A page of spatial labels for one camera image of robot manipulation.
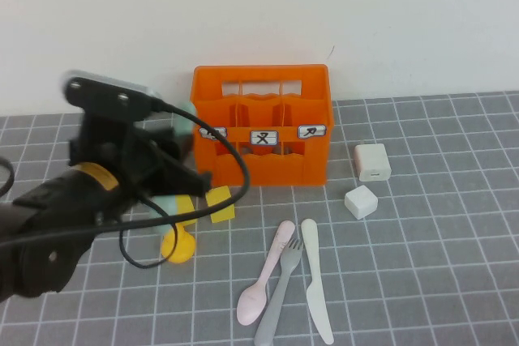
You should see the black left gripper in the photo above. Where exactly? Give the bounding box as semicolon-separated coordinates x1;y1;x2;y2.
68;114;214;221

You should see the mint green plastic spoon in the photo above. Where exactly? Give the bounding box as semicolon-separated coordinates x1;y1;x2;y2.
148;100;199;237

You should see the pink plastic spoon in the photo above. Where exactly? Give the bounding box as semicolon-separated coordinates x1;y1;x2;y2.
236;220;296;327

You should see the grey plastic fork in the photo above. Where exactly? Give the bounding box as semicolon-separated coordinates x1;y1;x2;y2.
253;237;305;346

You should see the white plastic knife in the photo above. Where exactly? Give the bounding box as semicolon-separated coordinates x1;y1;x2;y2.
300;218;335;346

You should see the orange plastic cutlery holder crate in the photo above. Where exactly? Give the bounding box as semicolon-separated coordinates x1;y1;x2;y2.
190;63;335;188

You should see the yellow foam cube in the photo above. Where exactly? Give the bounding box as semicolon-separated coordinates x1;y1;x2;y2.
204;185;236;224
175;194;198;226

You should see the yellow rubber duck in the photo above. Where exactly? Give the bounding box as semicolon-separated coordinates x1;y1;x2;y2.
160;226;198;264

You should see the white foam cube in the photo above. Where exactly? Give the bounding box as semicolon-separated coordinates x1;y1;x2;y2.
344;184;379;220

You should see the grey grid patterned mat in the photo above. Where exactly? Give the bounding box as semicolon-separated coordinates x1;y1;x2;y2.
0;90;519;346

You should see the black left camera cable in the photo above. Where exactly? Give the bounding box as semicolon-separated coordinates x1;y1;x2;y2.
0;100;251;270

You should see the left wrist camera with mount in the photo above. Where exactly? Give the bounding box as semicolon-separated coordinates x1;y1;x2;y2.
60;69;165;122

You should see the white USB wall charger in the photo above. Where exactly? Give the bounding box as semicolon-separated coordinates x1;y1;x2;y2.
353;142;392;183

